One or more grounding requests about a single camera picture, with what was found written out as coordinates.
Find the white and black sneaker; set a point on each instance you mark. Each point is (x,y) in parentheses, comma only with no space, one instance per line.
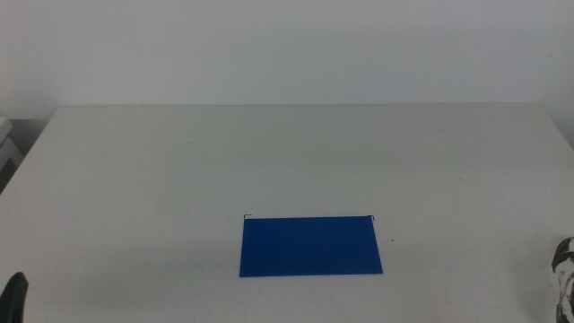
(566,287)

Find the blue rectangular mat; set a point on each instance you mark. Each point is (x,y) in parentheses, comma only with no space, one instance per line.
(309,247)

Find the white side furniture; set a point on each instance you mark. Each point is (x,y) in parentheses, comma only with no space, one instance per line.
(6,152)

